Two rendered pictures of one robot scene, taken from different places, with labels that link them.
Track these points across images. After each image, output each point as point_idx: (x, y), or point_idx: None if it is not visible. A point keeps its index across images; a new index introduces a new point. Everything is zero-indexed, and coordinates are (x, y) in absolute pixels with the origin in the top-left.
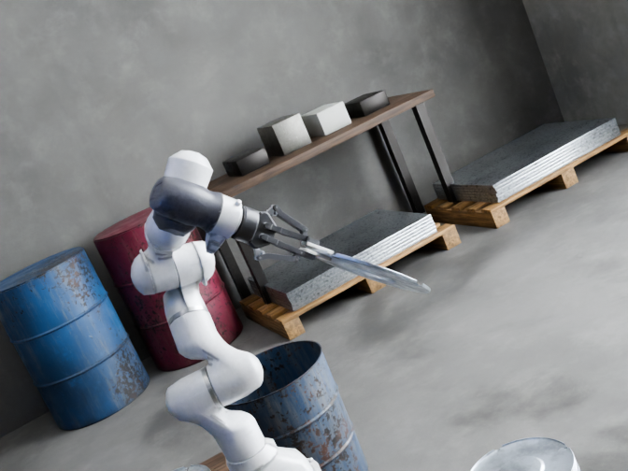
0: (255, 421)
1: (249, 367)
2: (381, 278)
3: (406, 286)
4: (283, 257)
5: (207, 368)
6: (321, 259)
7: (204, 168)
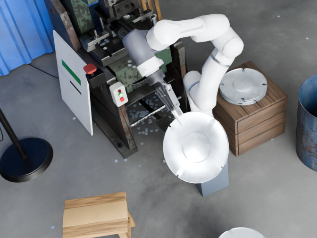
0: None
1: (198, 103)
2: (208, 154)
3: (200, 169)
4: (163, 103)
5: (196, 84)
6: (203, 118)
7: (159, 42)
